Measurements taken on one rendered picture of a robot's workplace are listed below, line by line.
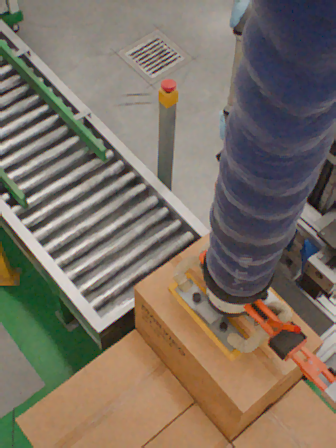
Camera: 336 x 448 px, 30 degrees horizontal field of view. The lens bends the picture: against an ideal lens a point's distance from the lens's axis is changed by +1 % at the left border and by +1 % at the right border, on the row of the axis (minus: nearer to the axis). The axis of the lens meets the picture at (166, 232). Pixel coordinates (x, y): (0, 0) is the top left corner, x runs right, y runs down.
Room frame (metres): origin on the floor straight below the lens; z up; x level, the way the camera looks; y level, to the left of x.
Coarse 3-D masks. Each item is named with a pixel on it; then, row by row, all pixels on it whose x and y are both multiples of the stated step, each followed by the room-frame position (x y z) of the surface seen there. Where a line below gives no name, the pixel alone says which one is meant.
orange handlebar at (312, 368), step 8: (200, 256) 1.01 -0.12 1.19; (248, 304) 0.84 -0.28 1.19; (256, 304) 0.85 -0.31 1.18; (264, 304) 0.85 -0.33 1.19; (248, 312) 0.82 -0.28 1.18; (256, 312) 0.82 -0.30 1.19; (272, 312) 0.82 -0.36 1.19; (256, 320) 0.79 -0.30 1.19; (264, 320) 0.79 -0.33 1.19; (264, 328) 0.77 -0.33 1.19; (272, 328) 0.77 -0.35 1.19; (304, 352) 0.69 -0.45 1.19; (296, 360) 0.67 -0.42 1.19; (312, 360) 0.67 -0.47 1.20; (320, 360) 0.67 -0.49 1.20; (304, 368) 0.64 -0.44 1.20; (312, 368) 0.64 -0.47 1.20; (320, 368) 0.64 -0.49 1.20; (312, 376) 0.62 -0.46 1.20; (328, 376) 0.62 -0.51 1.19; (320, 384) 0.59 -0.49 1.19
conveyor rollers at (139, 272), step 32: (0, 64) 2.53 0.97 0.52; (0, 96) 2.28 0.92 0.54; (32, 96) 2.28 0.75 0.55; (0, 128) 2.06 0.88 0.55; (32, 128) 2.07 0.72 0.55; (64, 128) 2.08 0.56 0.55; (0, 160) 1.86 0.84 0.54; (32, 160) 1.87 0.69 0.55; (64, 160) 1.88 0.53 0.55; (96, 160) 1.89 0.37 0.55; (128, 192) 1.70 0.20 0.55; (32, 224) 1.50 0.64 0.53; (64, 224) 1.52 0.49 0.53; (64, 256) 1.33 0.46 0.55; (96, 256) 1.34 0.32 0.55; (128, 256) 1.35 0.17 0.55; (160, 256) 1.36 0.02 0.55
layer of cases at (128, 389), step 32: (128, 352) 0.89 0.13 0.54; (64, 384) 0.75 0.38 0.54; (96, 384) 0.75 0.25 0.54; (128, 384) 0.76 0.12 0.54; (160, 384) 0.77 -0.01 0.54; (32, 416) 0.62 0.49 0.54; (64, 416) 0.62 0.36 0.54; (96, 416) 0.63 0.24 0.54; (128, 416) 0.63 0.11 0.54; (160, 416) 0.64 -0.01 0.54; (192, 416) 0.65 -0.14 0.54; (288, 416) 0.67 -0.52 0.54; (320, 416) 0.68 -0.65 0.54
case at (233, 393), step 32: (160, 288) 1.00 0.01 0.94; (160, 320) 0.88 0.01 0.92; (192, 320) 0.88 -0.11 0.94; (160, 352) 0.88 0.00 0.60; (192, 352) 0.76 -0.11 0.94; (256, 352) 0.77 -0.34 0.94; (192, 384) 0.73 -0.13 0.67; (224, 384) 0.65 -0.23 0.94; (256, 384) 0.66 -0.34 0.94; (288, 384) 0.75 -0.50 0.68; (224, 416) 0.60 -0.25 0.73; (256, 416) 0.65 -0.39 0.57
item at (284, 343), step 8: (288, 320) 0.79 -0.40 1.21; (272, 336) 0.73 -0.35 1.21; (280, 336) 0.74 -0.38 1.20; (288, 336) 0.74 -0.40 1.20; (296, 336) 0.74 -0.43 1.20; (304, 336) 0.74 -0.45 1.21; (272, 344) 0.72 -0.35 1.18; (280, 344) 0.71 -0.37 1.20; (288, 344) 0.71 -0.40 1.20; (296, 344) 0.71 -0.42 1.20; (304, 344) 0.72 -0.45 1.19; (280, 352) 0.69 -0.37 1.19; (288, 352) 0.69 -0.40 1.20; (296, 352) 0.70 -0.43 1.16
